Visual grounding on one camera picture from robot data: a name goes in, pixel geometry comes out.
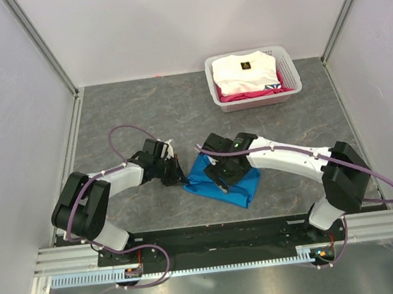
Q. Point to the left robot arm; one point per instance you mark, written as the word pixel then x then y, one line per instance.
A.
pixel 81 210

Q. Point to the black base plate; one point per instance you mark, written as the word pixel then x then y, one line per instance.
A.
pixel 285 231

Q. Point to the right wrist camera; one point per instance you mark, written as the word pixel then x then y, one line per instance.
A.
pixel 211 159

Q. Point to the right aluminium frame post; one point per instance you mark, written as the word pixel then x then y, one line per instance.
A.
pixel 337 28

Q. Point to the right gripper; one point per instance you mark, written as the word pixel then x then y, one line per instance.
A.
pixel 212 171

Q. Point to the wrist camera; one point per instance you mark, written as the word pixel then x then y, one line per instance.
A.
pixel 166 150
pixel 211 159

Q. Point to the slotted cable duct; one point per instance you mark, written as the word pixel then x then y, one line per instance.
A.
pixel 303 255

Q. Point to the white folded shirt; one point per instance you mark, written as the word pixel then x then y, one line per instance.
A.
pixel 255 72

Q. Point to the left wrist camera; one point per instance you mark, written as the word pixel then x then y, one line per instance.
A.
pixel 166 150

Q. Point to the left aluminium frame post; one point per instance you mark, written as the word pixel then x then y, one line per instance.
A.
pixel 25 22

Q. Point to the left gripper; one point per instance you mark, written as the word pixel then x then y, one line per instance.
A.
pixel 176 170

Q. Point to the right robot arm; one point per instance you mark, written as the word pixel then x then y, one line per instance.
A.
pixel 339 169

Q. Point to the pink folded cloth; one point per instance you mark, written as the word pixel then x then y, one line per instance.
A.
pixel 248 95

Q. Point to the white plastic basket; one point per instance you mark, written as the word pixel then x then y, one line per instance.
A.
pixel 285 67

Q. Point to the aluminium frame post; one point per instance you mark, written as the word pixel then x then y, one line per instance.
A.
pixel 25 22
pixel 337 28

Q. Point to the blue cloth napkin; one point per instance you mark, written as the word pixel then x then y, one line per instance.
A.
pixel 241 194

